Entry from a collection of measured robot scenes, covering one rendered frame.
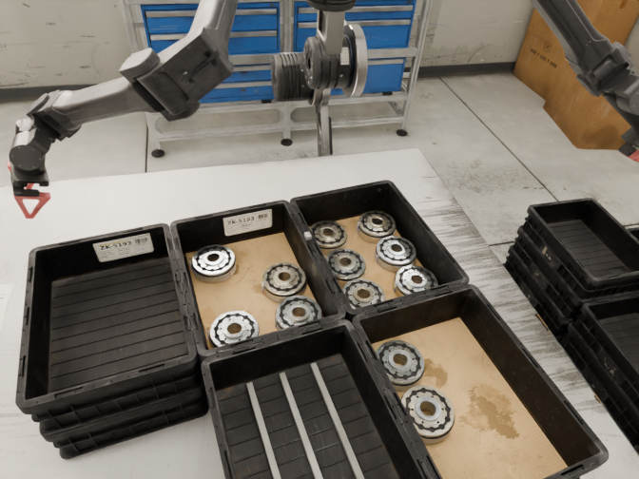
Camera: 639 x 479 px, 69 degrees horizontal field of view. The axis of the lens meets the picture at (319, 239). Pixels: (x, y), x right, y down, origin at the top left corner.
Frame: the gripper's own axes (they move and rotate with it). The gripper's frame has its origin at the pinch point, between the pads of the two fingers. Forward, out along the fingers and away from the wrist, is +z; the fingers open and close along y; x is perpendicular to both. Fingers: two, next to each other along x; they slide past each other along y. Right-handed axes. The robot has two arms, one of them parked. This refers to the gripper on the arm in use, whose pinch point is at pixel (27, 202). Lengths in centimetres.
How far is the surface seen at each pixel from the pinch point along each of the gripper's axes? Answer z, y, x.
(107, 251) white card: 4.0, -13.6, -14.9
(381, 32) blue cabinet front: -44, 121, -190
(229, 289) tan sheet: 1.3, -32.7, -37.4
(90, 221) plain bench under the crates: 22.4, 23.0, -20.3
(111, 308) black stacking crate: 10.8, -25.5, -14.0
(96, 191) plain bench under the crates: 20.7, 37.8, -24.7
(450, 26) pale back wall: -60, 175, -306
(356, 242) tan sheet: -12, -33, -71
